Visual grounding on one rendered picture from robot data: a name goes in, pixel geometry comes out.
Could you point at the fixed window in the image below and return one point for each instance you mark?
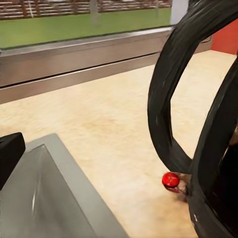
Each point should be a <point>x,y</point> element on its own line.
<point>47,45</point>

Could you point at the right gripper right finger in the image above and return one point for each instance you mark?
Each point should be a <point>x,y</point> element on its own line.
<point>230,148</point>

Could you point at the countertop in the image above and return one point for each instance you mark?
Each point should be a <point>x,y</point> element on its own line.
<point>104,125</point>

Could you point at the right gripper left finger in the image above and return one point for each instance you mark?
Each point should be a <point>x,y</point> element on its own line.
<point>12,148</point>

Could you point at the drop in sink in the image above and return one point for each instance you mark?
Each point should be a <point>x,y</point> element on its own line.
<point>48,195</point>

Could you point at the electric kettle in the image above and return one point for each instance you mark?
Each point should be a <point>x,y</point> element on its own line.
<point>209,180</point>

